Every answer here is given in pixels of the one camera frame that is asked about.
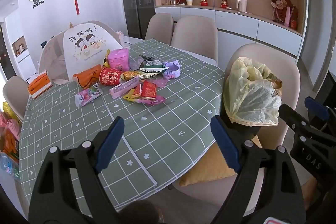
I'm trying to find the orange snack bag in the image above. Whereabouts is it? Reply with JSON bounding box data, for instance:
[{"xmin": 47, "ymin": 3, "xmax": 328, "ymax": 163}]
[{"xmin": 73, "ymin": 64, "xmax": 102, "ymax": 89}]

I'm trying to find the pink long wrapper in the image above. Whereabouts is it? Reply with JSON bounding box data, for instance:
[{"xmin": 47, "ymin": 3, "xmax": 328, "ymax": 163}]
[{"xmin": 109, "ymin": 76, "xmax": 140, "ymax": 99}]

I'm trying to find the red paper cup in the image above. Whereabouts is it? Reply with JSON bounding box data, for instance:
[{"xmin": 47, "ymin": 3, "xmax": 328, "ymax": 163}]
[{"xmin": 99, "ymin": 67, "xmax": 123, "ymax": 86}]

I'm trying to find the gold snack wrapper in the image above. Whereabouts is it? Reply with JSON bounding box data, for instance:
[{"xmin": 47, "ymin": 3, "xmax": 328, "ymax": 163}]
[{"xmin": 120, "ymin": 71, "xmax": 158, "ymax": 81}]

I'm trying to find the red packet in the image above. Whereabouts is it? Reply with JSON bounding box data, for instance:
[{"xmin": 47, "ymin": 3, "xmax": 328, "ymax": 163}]
[{"xmin": 141, "ymin": 81, "xmax": 157, "ymax": 100}]

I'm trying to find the green white milk carton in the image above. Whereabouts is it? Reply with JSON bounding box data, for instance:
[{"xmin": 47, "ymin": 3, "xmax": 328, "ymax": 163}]
[{"xmin": 139, "ymin": 60, "xmax": 169, "ymax": 73}]

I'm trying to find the black grey wrapper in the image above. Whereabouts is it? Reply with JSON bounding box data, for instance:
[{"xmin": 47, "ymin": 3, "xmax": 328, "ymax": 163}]
[{"xmin": 139, "ymin": 54, "xmax": 155, "ymax": 61}]

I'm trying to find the pink candy wrapper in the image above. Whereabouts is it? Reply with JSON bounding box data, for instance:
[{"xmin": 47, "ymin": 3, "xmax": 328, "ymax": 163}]
[{"xmin": 74, "ymin": 85, "xmax": 102, "ymax": 108}]

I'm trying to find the yellow trash bag bin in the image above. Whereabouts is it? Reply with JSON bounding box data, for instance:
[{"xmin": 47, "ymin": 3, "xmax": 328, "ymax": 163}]
[{"xmin": 223, "ymin": 57, "xmax": 282, "ymax": 127}]

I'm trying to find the beige chair with bin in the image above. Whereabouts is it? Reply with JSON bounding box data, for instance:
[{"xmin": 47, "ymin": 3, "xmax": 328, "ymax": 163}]
[{"xmin": 173, "ymin": 44, "xmax": 301, "ymax": 206}]

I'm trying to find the yellow seat cushion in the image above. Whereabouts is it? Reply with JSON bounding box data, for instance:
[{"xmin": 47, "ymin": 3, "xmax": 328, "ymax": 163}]
[{"xmin": 179, "ymin": 143, "xmax": 236, "ymax": 187}]

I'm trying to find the red flower decoration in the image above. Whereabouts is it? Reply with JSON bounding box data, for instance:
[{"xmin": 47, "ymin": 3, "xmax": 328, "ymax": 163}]
[{"xmin": 271, "ymin": 0, "xmax": 298, "ymax": 30}]

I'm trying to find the left side beige chair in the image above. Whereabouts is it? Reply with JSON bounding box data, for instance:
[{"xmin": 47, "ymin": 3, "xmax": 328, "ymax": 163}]
[{"xmin": 3, "ymin": 76, "xmax": 30, "ymax": 122}]

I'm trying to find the orange tissue box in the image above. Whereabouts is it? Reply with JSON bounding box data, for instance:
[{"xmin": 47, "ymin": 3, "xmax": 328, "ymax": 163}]
[{"xmin": 27, "ymin": 70, "xmax": 52, "ymax": 99}]

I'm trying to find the green checkered tablecloth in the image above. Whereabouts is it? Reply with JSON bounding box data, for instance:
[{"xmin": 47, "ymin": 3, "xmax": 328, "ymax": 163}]
[{"xmin": 19, "ymin": 40, "xmax": 224, "ymax": 209}]

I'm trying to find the white electric kettle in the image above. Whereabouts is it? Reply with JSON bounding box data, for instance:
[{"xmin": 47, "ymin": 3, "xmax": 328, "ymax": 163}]
[{"xmin": 236, "ymin": 0, "xmax": 247, "ymax": 12}]

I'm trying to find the middle beige chair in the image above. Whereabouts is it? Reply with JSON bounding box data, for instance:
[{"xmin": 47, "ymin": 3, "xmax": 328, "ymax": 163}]
[{"xmin": 170, "ymin": 16, "xmax": 218, "ymax": 61}]

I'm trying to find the purple toy pot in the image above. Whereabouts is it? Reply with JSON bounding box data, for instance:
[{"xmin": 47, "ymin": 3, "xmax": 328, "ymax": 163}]
[{"xmin": 163, "ymin": 60, "xmax": 181, "ymax": 80}]

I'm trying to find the red doll figurine right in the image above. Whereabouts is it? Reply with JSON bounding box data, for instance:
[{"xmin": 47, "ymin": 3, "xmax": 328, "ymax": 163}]
[{"xmin": 220, "ymin": 0, "xmax": 232, "ymax": 10}]

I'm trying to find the red doll figurine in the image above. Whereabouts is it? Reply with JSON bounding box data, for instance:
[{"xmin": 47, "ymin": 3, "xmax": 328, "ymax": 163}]
[
  {"xmin": 200, "ymin": 0, "xmax": 209, "ymax": 6},
  {"xmin": 220, "ymin": 0, "xmax": 232, "ymax": 10}
]

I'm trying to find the white food cover tent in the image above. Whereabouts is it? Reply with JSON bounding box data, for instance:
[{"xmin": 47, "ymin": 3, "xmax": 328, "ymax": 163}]
[{"xmin": 38, "ymin": 20, "xmax": 122, "ymax": 84}]

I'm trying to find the red doll figurine left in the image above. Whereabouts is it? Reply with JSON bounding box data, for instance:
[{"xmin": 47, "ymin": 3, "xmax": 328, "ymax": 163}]
[{"xmin": 200, "ymin": 0, "xmax": 209, "ymax": 6}]

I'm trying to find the pink toy box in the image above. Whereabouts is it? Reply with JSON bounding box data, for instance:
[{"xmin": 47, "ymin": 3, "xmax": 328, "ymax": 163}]
[{"xmin": 107, "ymin": 48, "xmax": 129, "ymax": 71}]

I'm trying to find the far beige chair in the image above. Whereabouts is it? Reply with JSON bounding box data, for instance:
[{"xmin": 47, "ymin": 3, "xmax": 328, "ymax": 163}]
[{"xmin": 145, "ymin": 13, "xmax": 174, "ymax": 45}]

